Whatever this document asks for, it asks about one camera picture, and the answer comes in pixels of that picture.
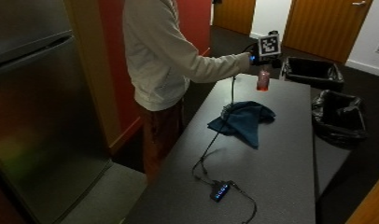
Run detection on red plastic bottle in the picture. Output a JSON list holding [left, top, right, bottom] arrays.
[[255, 68, 273, 92]]

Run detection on white marker cube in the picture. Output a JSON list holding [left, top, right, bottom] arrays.
[[257, 35, 282, 58]]

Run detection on black lined waste bin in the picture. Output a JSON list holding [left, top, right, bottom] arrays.
[[281, 56, 346, 92], [311, 89, 370, 149]]

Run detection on wooden door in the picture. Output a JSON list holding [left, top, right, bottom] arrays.
[[282, 0, 375, 64], [213, 0, 257, 36]]

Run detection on blue cloth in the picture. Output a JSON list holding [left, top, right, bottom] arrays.
[[208, 100, 277, 149]]

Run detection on the person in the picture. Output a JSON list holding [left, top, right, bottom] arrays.
[[122, 0, 254, 185]]

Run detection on black hub with blue lights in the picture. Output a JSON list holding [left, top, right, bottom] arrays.
[[209, 181, 233, 203]]

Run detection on stainless steel refrigerator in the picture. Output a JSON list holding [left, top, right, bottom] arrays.
[[0, 0, 114, 224]]

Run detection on black cable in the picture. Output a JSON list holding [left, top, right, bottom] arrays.
[[192, 74, 238, 185], [229, 180, 258, 224]]

